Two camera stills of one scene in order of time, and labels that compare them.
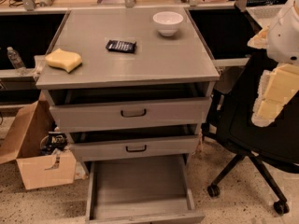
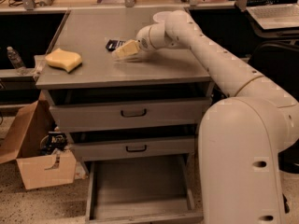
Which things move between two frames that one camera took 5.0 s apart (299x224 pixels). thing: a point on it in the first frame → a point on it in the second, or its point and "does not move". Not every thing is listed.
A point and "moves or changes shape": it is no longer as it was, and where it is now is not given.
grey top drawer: [117, 108] does not move
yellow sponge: [66, 61] does not move
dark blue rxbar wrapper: [124, 47] moves or changes shape
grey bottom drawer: [141, 190] does not move
